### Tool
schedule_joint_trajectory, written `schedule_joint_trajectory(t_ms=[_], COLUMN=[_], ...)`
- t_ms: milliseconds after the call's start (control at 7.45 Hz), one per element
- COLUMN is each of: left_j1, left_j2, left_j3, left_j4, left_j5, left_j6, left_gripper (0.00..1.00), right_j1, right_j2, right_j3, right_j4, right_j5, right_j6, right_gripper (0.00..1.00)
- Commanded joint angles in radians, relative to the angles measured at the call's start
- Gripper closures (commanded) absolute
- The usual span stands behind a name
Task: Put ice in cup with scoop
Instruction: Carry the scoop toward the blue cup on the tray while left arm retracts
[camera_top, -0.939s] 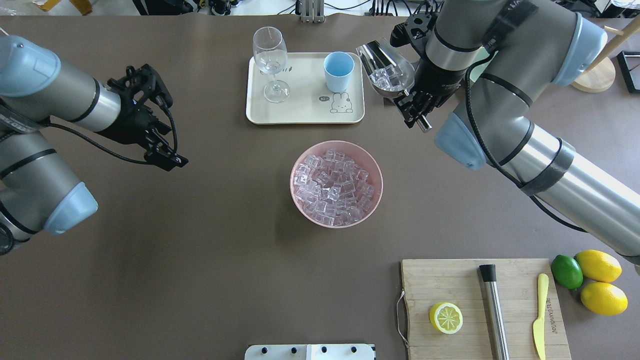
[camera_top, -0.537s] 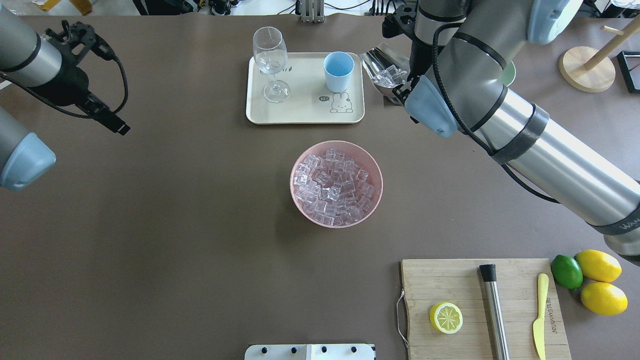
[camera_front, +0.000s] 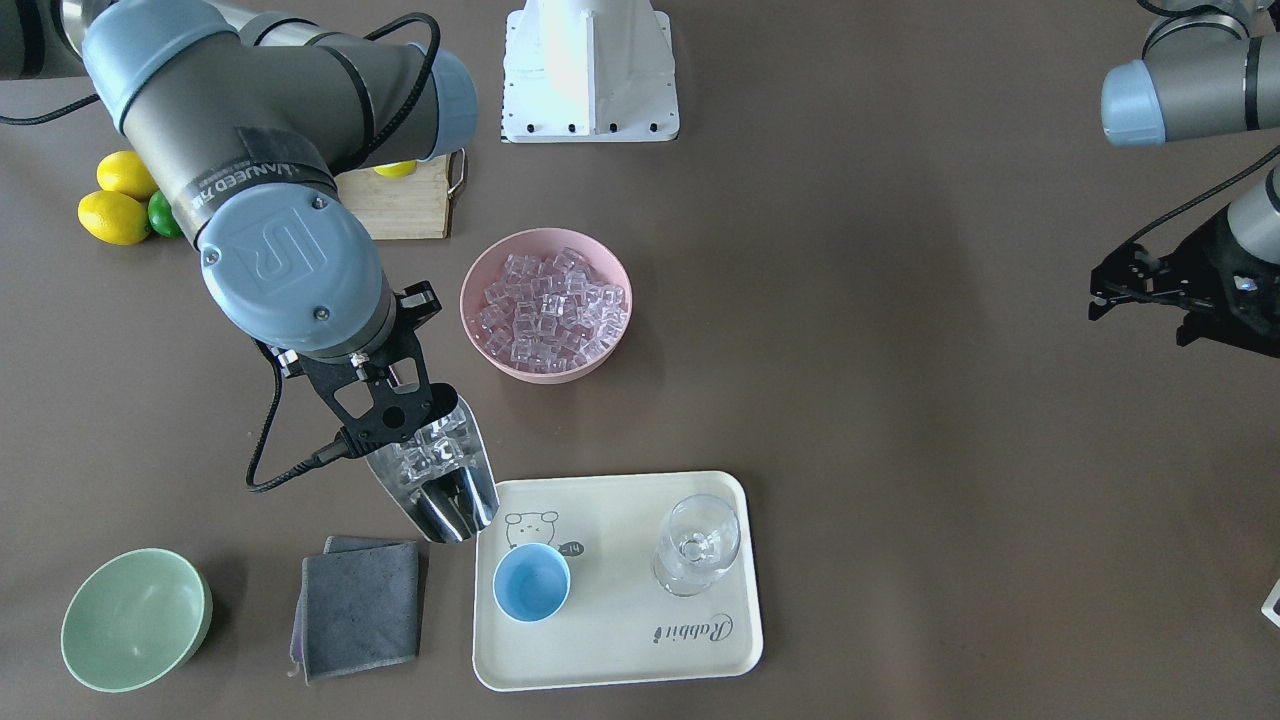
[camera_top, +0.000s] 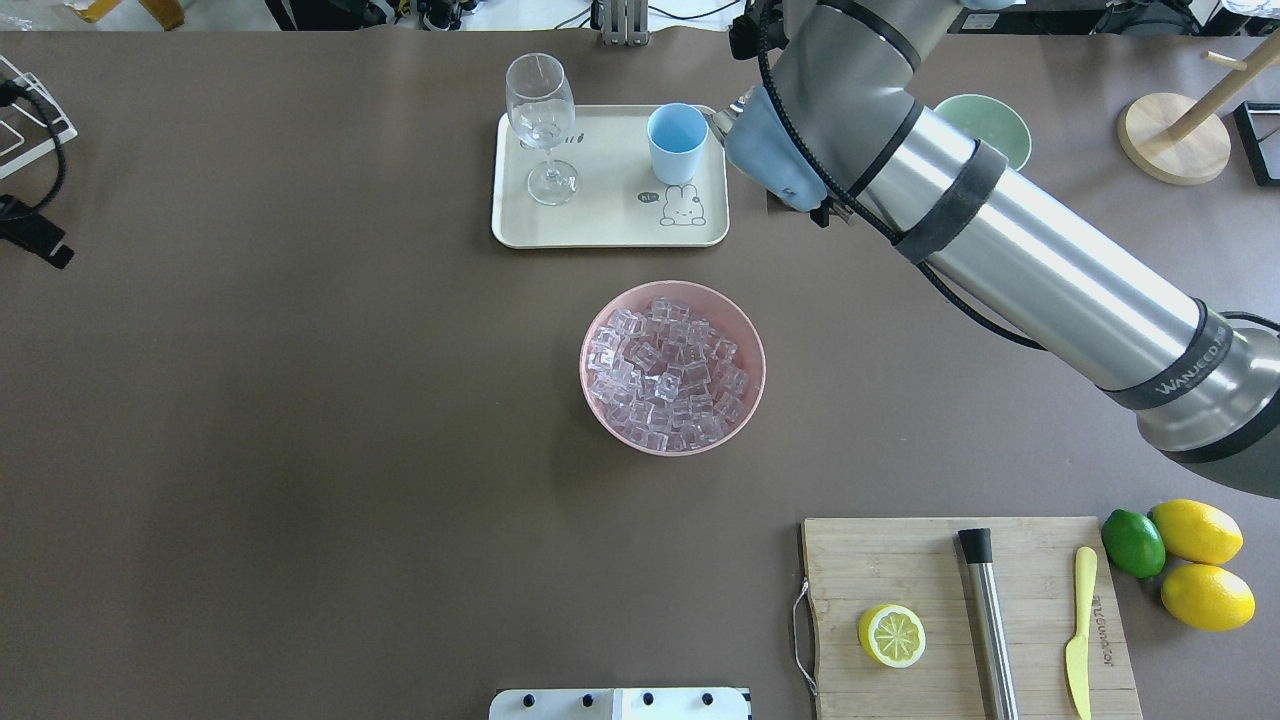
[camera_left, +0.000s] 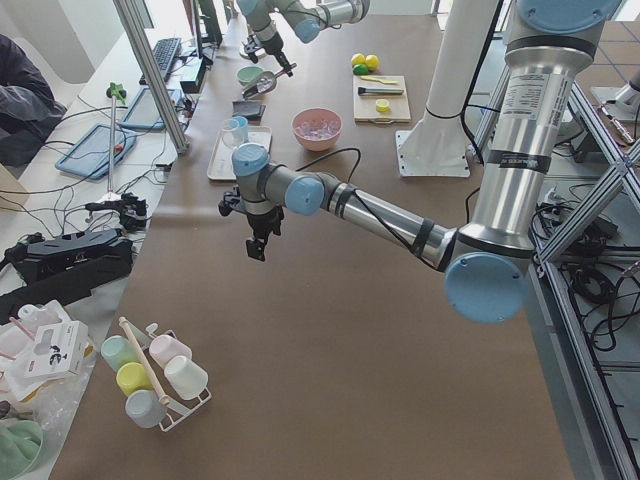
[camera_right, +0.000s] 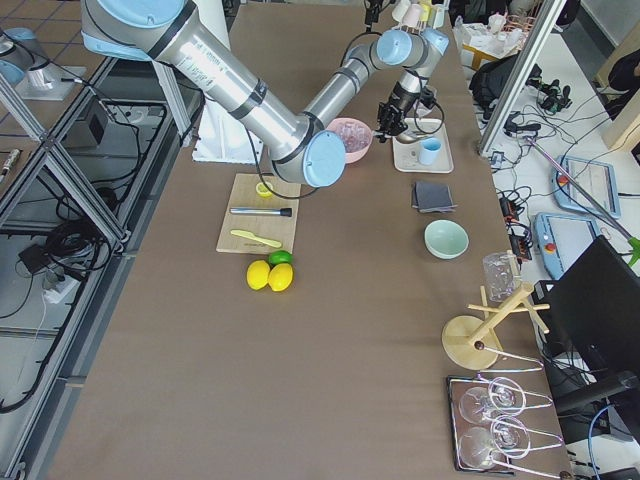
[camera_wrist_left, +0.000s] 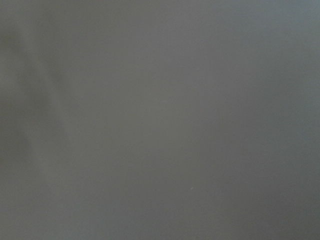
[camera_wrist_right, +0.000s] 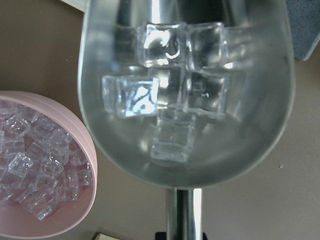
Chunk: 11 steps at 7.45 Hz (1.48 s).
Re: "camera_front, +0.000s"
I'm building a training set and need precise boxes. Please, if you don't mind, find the bamboo cutting board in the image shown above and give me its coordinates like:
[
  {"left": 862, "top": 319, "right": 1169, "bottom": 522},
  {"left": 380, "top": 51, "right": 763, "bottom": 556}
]
[{"left": 335, "top": 149, "right": 468, "bottom": 241}]

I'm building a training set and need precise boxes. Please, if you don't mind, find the pile of clear ice cubes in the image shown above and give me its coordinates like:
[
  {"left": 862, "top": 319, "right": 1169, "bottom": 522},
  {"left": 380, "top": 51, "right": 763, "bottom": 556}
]
[{"left": 465, "top": 247, "right": 631, "bottom": 375}]

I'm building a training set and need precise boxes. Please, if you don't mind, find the folded grey cloth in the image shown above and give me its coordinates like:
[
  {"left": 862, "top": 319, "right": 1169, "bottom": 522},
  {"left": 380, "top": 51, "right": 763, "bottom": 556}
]
[{"left": 291, "top": 536, "right": 421, "bottom": 685}]

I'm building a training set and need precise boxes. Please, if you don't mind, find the green lime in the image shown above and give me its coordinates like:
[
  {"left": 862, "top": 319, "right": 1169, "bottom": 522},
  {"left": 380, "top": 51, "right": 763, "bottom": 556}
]
[{"left": 146, "top": 190, "right": 186, "bottom": 240}]

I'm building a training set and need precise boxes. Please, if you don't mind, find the light blue plastic cup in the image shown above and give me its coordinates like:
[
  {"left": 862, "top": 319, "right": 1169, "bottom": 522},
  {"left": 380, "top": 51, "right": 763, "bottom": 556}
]
[{"left": 492, "top": 543, "right": 572, "bottom": 623}]

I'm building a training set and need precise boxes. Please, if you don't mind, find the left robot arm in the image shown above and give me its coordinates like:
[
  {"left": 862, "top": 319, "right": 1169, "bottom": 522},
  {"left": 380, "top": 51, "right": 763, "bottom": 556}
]
[{"left": 1089, "top": 1, "right": 1279, "bottom": 356}]

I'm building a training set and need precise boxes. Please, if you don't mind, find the lower yellow lemon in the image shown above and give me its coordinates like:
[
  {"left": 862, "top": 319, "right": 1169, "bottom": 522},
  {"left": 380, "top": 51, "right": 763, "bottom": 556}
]
[{"left": 77, "top": 190, "right": 152, "bottom": 246}]

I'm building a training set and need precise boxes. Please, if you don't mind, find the upper yellow lemon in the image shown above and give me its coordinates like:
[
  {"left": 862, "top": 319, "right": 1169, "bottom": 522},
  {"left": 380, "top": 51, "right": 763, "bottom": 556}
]
[{"left": 95, "top": 150, "right": 157, "bottom": 202}]

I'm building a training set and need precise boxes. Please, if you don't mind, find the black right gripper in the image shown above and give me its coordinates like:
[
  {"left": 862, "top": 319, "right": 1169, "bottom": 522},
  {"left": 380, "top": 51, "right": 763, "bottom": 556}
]
[{"left": 259, "top": 281, "right": 460, "bottom": 461}]

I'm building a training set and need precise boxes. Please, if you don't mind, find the stainless steel ice scoop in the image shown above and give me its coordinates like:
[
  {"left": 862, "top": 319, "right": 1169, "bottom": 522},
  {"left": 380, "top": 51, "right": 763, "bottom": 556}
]
[{"left": 366, "top": 398, "right": 500, "bottom": 544}]

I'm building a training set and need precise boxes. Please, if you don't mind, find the yellow lemon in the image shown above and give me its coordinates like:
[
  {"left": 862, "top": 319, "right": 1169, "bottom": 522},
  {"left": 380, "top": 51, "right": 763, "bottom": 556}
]
[
  {"left": 95, "top": 150, "right": 157, "bottom": 202},
  {"left": 77, "top": 190, "right": 152, "bottom": 246}
]

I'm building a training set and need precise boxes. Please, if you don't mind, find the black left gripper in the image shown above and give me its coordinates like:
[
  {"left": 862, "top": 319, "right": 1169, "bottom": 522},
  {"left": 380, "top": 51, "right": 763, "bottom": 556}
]
[{"left": 1088, "top": 209, "right": 1279, "bottom": 357}]

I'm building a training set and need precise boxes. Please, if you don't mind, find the halved lemon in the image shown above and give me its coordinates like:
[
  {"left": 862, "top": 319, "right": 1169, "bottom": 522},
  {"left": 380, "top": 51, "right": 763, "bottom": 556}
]
[{"left": 372, "top": 160, "right": 419, "bottom": 179}]

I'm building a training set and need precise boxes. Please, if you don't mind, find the pink bowl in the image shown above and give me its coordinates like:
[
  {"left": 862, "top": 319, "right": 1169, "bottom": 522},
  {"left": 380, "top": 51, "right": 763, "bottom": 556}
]
[{"left": 460, "top": 228, "right": 634, "bottom": 384}]

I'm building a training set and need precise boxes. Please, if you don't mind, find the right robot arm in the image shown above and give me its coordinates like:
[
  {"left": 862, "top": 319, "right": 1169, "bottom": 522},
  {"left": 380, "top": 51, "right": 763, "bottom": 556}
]
[{"left": 3, "top": 1, "right": 477, "bottom": 468}]

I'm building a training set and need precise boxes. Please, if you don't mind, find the cream rabbit serving tray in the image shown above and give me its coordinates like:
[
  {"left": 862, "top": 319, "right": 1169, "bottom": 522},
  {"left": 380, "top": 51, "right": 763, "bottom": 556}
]
[{"left": 472, "top": 470, "right": 764, "bottom": 692}]

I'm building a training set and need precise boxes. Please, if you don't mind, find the mint green bowl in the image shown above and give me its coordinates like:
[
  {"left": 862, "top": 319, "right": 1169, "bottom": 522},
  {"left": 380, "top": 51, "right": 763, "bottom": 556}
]
[{"left": 60, "top": 548, "right": 212, "bottom": 693}]

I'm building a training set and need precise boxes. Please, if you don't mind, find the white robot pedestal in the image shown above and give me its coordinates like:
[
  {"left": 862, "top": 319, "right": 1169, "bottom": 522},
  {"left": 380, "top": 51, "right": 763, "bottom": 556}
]
[{"left": 500, "top": 1, "right": 681, "bottom": 143}]

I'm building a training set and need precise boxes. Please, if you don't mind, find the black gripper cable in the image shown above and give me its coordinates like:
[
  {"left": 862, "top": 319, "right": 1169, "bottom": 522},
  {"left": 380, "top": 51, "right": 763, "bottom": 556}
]
[{"left": 244, "top": 340, "right": 353, "bottom": 495}]

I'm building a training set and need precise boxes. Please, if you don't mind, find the clear wine glass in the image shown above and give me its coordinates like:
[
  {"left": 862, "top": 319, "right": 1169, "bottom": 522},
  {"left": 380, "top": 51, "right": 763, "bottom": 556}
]
[{"left": 652, "top": 495, "right": 741, "bottom": 597}]

